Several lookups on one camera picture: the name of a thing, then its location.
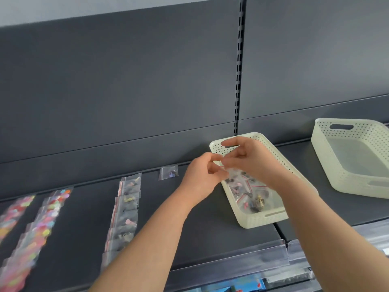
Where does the person's left hand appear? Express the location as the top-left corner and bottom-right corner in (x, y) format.
(179, 152), (230, 208)

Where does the person's right hand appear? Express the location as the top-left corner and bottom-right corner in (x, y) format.
(217, 137), (293, 192)

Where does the small clear zip packet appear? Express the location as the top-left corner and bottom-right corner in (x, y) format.
(219, 155), (244, 181)

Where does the person's right forearm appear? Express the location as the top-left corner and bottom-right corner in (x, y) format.
(269, 175), (389, 292)

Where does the person's left forearm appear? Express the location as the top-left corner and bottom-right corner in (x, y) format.
(89, 187), (203, 292)

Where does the pile of clear trinket packets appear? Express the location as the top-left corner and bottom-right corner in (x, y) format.
(224, 171), (275, 214)

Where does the clear packet with purple trinket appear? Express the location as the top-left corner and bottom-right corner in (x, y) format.
(158, 164), (179, 181)

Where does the small white perforated basket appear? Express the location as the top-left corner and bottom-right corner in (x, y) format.
(209, 132), (319, 229)

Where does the clear plastic shelf-edge strip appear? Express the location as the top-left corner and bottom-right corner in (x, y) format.
(169, 238), (289, 272)
(287, 223), (389, 265)

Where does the slotted grey shelf upright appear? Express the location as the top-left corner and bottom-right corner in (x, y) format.
(233, 0), (247, 136)

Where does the row of clear trinket packets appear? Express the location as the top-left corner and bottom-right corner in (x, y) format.
(100, 172), (143, 272)

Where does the grey shelf back panel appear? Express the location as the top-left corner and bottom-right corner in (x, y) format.
(0, 0), (242, 199)
(237, 0), (389, 147)

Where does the large white perforated basket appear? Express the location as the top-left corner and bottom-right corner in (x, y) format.
(311, 118), (389, 200)

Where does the long row of colourful packets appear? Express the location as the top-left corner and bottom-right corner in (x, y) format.
(0, 187), (75, 292)

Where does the short row of colourful packets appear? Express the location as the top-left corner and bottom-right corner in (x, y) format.
(0, 194), (36, 244)

